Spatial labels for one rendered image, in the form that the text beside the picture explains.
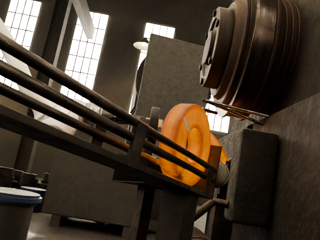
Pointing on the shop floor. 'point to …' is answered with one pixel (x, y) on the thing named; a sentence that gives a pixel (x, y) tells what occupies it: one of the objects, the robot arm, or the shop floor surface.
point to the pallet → (21, 179)
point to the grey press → (166, 89)
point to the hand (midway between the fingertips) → (153, 122)
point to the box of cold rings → (87, 193)
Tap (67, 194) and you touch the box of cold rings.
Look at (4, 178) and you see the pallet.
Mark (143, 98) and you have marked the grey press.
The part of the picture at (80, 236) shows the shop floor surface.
